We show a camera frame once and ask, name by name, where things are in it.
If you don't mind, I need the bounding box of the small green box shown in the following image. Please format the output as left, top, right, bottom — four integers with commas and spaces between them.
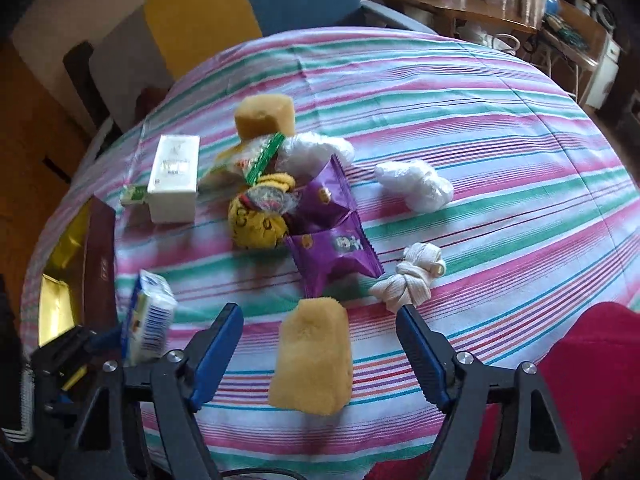
120, 185, 146, 207

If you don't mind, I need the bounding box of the clear candy bag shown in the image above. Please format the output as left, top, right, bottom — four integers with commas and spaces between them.
239, 185, 299, 216

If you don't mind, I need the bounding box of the multicolour headboard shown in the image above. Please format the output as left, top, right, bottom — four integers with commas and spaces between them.
63, 0, 363, 131

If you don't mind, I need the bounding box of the white plastic bag ball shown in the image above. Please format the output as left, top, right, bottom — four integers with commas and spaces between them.
274, 132, 355, 179

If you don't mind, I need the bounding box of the gold storage box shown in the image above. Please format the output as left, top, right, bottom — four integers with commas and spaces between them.
38, 196, 117, 346

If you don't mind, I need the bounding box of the green yellow snack bag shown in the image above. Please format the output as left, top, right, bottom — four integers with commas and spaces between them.
198, 132, 285, 188

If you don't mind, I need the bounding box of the wooden desk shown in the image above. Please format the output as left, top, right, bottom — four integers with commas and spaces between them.
382, 0, 538, 34

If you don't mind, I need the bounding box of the striped bed sheet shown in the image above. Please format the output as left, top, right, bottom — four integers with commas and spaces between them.
21, 28, 639, 479

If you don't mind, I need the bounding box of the yellow sponge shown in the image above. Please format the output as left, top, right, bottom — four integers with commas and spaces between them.
234, 93, 296, 141
268, 297, 352, 416

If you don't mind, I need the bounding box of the purple snack packet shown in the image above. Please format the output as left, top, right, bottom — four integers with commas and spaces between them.
285, 211, 384, 298
292, 155, 357, 234

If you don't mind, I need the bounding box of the wooden shelf unit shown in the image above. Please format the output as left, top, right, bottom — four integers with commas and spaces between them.
538, 0, 620, 110

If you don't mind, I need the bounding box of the blue tissue pack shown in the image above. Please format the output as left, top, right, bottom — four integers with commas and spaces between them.
120, 270, 178, 366

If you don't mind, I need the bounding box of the white cardboard box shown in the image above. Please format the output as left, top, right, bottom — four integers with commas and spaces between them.
145, 134, 200, 224

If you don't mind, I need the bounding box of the red blanket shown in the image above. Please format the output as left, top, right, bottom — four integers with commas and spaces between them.
367, 302, 639, 479

